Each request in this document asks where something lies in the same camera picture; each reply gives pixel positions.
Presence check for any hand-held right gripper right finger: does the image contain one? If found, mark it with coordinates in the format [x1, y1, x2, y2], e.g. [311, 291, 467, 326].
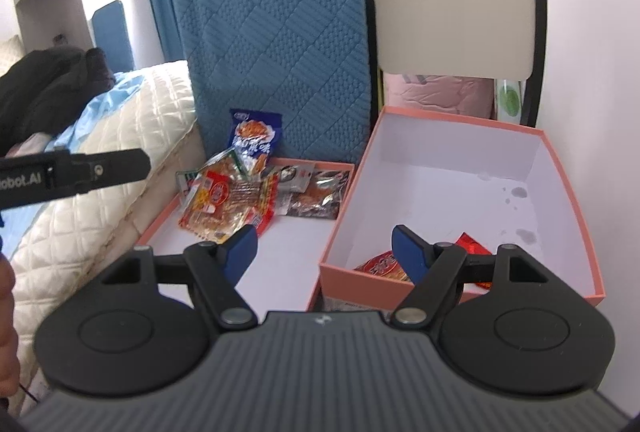
[391, 225, 549, 329]

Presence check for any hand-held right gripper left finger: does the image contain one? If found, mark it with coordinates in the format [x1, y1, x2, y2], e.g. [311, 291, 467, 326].
[102, 225, 260, 331]

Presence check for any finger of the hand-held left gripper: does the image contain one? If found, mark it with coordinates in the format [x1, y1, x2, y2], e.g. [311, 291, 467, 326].
[68, 148, 152, 195]

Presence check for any pink cardboard box lid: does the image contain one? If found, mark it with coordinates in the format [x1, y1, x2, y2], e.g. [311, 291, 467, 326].
[134, 157, 357, 313]

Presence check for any pink cardboard box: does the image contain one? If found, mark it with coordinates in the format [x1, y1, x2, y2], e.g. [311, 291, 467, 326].
[319, 106, 607, 313]

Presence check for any person's left hand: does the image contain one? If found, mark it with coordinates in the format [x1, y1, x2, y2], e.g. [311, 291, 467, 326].
[0, 256, 18, 399]

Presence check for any red orange snack packet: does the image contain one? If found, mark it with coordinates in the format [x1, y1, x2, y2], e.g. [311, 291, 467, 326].
[353, 250, 416, 285]

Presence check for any cream quilted bedspread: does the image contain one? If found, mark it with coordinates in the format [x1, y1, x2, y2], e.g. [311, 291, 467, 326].
[0, 34, 202, 415]

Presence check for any red label clear snack packet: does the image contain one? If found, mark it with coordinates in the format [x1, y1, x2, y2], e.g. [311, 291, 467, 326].
[178, 149, 242, 244]

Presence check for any light blue sheet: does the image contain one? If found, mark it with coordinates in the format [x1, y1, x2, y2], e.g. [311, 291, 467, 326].
[0, 72, 135, 257]

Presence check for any shiny red snack packet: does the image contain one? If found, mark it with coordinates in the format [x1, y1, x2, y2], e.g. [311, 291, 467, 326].
[456, 232, 495, 289]

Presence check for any green white snack packet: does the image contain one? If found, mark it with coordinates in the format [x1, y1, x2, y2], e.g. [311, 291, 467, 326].
[175, 169, 202, 209]

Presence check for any silver brown snack packet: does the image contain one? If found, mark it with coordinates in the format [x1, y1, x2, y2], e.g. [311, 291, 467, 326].
[280, 172, 352, 221]

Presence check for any silver dark snack packet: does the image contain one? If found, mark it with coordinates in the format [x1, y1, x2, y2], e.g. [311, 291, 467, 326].
[272, 163, 317, 193]

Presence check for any black jacket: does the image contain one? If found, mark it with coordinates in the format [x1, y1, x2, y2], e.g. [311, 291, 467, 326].
[0, 46, 117, 151]

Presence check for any blue snack packet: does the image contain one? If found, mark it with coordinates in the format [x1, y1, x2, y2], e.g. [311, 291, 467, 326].
[229, 109, 284, 175]

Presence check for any blue padded panel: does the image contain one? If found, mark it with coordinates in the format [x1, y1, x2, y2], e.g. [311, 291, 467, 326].
[91, 0, 135, 73]

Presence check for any green white printed bag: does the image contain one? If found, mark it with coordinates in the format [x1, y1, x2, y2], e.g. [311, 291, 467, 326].
[494, 78, 525, 123]

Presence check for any blue quilted pad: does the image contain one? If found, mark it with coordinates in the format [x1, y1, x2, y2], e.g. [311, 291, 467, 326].
[169, 0, 377, 169]

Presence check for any thin black cable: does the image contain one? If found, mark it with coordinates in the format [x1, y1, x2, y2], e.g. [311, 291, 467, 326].
[18, 385, 45, 407]

